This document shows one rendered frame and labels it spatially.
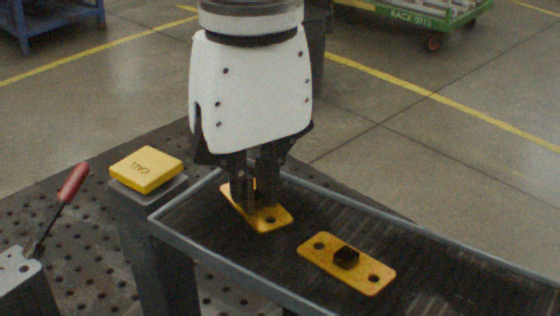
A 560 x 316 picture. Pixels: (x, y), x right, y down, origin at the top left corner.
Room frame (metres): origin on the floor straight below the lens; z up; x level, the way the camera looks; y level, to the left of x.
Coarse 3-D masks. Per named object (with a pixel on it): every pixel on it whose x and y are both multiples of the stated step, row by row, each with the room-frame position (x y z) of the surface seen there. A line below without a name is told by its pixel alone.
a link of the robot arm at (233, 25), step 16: (208, 0) 0.40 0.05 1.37; (288, 0) 0.40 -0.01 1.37; (208, 16) 0.40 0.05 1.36; (224, 16) 0.39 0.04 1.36; (240, 16) 0.39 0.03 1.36; (256, 16) 0.39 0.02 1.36; (272, 16) 0.39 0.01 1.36; (288, 16) 0.40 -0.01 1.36; (224, 32) 0.39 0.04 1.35; (240, 32) 0.39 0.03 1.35; (256, 32) 0.39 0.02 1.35; (272, 32) 0.39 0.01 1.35
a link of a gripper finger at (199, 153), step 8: (200, 120) 0.41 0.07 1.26; (200, 128) 0.40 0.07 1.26; (200, 136) 0.40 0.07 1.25; (192, 144) 0.40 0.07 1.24; (200, 144) 0.40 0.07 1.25; (192, 152) 0.40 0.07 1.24; (200, 152) 0.40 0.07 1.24; (208, 152) 0.40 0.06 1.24; (192, 160) 0.40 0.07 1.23; (200, 160) 0.40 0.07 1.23; (208, 160) 0.40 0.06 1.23
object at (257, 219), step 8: (224, 192) 0.45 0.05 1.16; (256, 192) 0.43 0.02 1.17; (232, 200) 0.43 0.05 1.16; (256, 200) 0.42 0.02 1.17; (264, 200) 0.43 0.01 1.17; (240, 208) 0.42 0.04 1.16; (256, 208) 0.42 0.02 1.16; (264, 208) 0.42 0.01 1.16; (272, 208) 0.42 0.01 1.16; (280, 208) 0.42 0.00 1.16; (248, 216) 0.41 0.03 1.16; (256, 216) 0.41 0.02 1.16; (264, 216) 0.41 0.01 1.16; (272, 216) 0.41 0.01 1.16; (280, 216) 0.41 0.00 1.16; (288, 216) 0.41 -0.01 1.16; (256, 224) 0.40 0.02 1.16; (264, 224) 0.40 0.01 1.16; (272, 224) 0.40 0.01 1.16; (280, 224) 0.40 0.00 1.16; (288, 224) 0.40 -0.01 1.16; (256, 232) 0.39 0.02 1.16; (264, 232) 0.39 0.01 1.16
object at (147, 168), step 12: (132, 156) 0.52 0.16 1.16; (144, 156) 0.52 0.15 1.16; (156, 156) 0.52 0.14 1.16; (168, 156) 0.52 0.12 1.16; (120, 168) 0.49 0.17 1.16; (132, 168) 0.49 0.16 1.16; (144, 168) 0.49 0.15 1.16; (156, 168) 0.49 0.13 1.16; (168, 168) 0.49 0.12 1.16; (180, 168) 0.50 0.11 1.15; (120, 180) 0.48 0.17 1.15; (132, 180) 0.47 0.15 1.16; (144, 180) 0.47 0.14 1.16; (156, 180) 0.47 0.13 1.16; (144, 192) 0.46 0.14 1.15
